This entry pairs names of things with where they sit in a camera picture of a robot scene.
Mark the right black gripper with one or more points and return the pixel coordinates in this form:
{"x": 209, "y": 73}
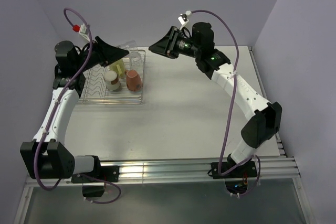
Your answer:
{"x": 166, "y": 46}

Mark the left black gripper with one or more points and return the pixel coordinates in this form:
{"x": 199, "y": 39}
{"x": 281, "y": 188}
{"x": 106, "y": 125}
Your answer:
{"x": 106, "y": 53}

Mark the pale yellow plastic mug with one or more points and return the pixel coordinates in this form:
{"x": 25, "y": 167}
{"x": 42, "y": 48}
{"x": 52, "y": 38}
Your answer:
{"x": 119, "y": 68}

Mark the small clear plastic glass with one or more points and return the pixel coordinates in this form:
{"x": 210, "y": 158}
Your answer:
{"x": 130, "y": 46}

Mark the brown metal-lined cup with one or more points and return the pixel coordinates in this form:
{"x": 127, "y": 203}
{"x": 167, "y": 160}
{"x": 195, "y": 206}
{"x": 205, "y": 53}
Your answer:
{"x": 111, "y": 80}

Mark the pink patterned ceramic mug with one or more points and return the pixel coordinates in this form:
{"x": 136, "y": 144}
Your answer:
{"x": 133, "y": 80}

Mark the large clear plastic tumbler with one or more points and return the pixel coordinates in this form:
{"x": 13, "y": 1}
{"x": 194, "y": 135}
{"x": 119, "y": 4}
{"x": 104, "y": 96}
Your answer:
{"x": 136, "y": 61}

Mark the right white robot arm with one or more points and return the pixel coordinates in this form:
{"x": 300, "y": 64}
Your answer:
{"x": 263, "y": 117}

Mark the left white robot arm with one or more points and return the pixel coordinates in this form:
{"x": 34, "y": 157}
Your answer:
{"x": 46, "y": 156}

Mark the clear wire dish rack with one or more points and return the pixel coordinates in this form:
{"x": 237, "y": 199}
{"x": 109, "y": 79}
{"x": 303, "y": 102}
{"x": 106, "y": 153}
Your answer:
{"x": 95, "y": 91}

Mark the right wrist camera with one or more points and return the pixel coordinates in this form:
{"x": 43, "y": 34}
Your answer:
{"x": 184, "y": 18}

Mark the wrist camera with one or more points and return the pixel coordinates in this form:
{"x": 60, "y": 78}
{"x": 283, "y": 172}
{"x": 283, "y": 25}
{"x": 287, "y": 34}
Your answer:
{"x": 82, "y": 32}
{"x": 184, "y": 18}

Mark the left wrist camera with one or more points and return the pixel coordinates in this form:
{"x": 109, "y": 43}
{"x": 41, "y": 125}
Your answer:
{"x": 82, "y": 32}

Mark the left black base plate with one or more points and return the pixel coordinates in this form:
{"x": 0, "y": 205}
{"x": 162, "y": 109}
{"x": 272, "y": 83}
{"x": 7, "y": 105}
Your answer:
{"x": 106, "y": 173}

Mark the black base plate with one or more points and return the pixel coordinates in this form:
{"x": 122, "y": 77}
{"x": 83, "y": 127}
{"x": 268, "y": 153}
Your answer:
{"x": 106, "y": 173}
{"x": 248, "y": 170}

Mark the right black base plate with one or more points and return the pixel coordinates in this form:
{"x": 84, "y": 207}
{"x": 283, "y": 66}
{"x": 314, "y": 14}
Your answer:
{"x": 248, "y": 170}

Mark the aluminium rail frame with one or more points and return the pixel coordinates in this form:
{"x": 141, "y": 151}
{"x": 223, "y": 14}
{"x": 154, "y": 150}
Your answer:
{"x": 172, "y": 136}

